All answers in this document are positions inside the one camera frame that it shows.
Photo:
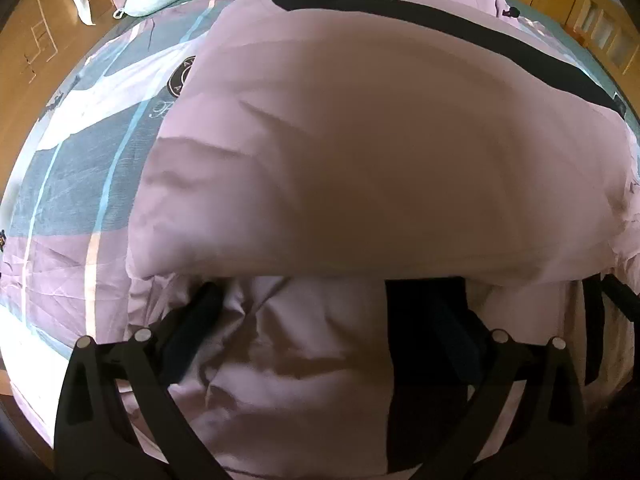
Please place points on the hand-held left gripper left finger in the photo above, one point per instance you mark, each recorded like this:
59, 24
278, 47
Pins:
192, 320

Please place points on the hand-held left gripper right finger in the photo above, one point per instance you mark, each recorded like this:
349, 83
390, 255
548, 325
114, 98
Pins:
450, 330

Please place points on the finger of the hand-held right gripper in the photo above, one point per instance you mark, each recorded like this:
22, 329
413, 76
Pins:
591, 330

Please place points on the pink hooded jacket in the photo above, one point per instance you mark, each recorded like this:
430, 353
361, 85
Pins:
350, 135

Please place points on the plaid pink grey blanket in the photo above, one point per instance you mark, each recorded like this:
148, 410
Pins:
75, 160

